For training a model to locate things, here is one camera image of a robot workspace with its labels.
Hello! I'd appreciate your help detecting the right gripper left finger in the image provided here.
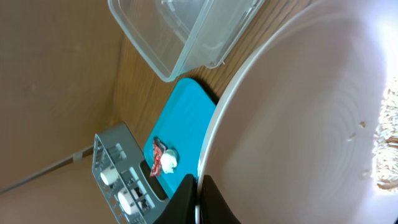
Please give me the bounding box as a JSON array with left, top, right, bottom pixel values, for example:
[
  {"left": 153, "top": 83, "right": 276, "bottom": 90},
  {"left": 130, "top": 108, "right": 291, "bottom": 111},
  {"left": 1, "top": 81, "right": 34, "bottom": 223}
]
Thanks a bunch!
[{"left": 154, "top": 174, "right": 197, "bottom": 224}]

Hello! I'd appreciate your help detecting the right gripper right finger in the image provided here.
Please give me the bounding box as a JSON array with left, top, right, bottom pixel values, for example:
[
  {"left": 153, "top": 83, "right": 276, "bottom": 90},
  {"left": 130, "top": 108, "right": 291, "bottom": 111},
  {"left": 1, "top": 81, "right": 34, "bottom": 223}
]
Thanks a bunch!
[{"left": 200, "top": 175, "right": 241, "bottom": 224}]

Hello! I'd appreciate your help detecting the white tissue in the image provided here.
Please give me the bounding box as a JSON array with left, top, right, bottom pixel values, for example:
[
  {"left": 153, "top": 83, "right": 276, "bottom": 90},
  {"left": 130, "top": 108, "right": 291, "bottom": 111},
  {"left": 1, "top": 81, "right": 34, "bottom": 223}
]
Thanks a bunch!
[{"left": 160, "top": 149, "right": 178, "bottom": 174}]

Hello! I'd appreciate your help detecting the small white bowl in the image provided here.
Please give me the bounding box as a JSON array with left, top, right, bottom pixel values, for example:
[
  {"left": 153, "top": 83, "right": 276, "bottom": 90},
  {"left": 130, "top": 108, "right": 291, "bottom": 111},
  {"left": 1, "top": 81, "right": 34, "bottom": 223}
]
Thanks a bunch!
[{"left": 118, "top": 189, "right": 142, "bottom": 215}]

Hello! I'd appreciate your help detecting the red snack wrapper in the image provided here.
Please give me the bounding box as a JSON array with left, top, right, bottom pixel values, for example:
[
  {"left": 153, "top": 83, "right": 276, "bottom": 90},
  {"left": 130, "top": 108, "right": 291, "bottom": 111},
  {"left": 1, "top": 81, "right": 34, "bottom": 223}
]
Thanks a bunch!
[{"left": 150, "top": 137, "right": 167, "bottom": 177}]

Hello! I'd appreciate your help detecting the white cup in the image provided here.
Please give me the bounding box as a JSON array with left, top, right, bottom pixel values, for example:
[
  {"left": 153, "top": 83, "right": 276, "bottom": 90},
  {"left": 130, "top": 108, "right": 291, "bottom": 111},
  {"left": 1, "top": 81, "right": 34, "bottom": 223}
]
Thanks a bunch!
[{"left": 100, "top": 167, "right": 119, "bottom": 185}]

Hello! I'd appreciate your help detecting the large white dinner plate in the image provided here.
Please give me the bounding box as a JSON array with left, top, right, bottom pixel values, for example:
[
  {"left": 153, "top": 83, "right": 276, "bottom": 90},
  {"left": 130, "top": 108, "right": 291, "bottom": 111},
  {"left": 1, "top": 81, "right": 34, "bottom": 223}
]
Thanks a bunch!
[{"left": 198, "top": 1, "right": 397, "bottom": 223}]

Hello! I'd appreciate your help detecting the grey plastic dish rack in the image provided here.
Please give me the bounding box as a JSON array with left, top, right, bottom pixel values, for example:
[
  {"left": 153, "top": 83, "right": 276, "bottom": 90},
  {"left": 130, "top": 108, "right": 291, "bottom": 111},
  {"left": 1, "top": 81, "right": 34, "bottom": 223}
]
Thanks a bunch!
[{"left": 92, "top": 123, "right": 169, "bottom": 223}]

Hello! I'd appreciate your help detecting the teal serving tray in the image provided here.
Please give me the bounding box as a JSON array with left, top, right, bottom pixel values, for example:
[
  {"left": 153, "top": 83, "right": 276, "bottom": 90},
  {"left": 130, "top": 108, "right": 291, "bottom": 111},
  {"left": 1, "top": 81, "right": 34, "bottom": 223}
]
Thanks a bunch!
[{"left": 143, "top": 78, "right": 216, "bottom": 198}]

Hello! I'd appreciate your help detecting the clear plastic container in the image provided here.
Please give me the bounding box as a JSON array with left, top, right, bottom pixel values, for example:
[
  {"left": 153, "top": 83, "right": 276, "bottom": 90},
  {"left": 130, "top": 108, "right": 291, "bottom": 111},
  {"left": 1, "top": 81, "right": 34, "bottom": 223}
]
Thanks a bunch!
[{"left": 107, "top": 0, "right": 265, "bottom": 83}]

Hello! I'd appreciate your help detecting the pile of rice grains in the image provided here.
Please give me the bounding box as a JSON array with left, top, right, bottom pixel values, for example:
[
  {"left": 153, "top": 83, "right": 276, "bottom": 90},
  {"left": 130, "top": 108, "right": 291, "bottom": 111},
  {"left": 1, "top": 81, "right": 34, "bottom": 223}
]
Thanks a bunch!
[{"left": 373, "top": 78, "right": 397, "bottom": 194}]

